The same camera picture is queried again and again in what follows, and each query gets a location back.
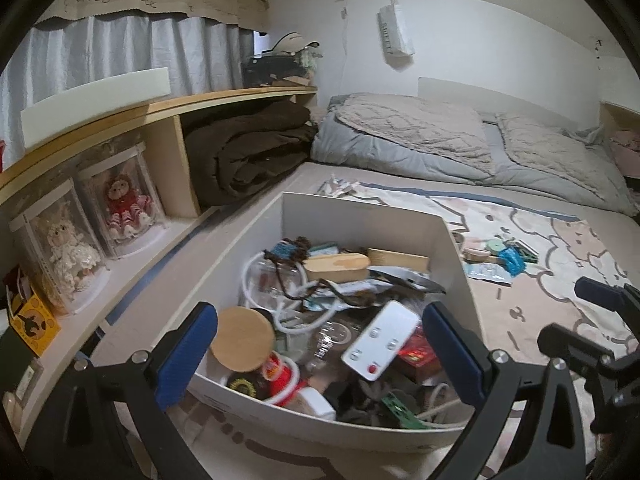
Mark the white hanging pouch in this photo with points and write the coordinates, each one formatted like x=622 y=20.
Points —
x=395 y=35

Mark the white cardboard shoe box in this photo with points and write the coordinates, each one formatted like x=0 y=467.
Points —
x=304 y=372

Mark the white plastic case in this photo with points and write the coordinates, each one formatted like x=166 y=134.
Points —
x=380 y=341

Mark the grey curtain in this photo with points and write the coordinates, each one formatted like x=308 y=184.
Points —
x=201 y=55

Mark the oval wooden box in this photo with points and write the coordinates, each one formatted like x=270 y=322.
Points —
x=340 y=268

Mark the yellow black box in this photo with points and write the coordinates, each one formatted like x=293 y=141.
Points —
x=33 y=322

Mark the left beige quilted pillow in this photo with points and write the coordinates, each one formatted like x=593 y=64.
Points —
x=449 y=130

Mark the black round tin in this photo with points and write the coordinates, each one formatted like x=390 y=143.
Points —
x=248 y=386

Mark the white dress doll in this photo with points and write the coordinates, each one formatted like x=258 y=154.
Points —
x=73 y=259

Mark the wooden shelf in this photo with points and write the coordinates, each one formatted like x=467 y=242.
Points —
x=145 y=143

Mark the round wooden lid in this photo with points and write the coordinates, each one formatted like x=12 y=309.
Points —
x=244 y=339

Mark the dark brown folded blanket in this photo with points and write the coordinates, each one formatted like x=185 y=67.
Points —
x=235 y=157

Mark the white paper sachet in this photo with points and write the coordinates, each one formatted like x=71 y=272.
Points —
x=488 y=272

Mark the green triangular plastic bracket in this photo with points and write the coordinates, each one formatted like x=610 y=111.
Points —
x=527 y=253

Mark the white tape roll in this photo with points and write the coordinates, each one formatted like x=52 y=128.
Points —
x=473 y=244

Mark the beige quilted pillow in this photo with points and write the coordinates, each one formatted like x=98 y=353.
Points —
x=449 y=130
x=537 y=147

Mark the white cap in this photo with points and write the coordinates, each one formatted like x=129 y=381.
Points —
x=291 y=44

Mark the white foam block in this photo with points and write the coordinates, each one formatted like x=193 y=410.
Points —
x=75 y=107

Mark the wooden stick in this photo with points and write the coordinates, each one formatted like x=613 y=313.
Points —
x=477 y=256

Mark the grey duvet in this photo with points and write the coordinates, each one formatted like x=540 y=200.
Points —
x=339 y=145

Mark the cartoon print blanket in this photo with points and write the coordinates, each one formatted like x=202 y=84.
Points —
x=571 y=242

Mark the pink clothes pile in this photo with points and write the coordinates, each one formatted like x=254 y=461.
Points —
x=625 y=146

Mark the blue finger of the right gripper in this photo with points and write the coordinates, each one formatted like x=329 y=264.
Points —
x=602 y=295
x=581 y=355

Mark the blue foil packet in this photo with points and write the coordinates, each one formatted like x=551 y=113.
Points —
x=512 y=261

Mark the right beige quilted pillow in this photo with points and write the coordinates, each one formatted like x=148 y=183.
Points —
x=537 y=147

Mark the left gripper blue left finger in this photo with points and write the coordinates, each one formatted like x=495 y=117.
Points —
x=90 y=443

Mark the red dress doll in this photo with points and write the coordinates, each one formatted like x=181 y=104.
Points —
x=130 y=212

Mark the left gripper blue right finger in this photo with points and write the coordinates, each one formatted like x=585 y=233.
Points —
x=549 y=441

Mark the mint green round case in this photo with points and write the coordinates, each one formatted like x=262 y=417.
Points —
x=494 y=246

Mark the crocheted blue brown yarn piece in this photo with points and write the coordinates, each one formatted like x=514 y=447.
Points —
x=291 y=254

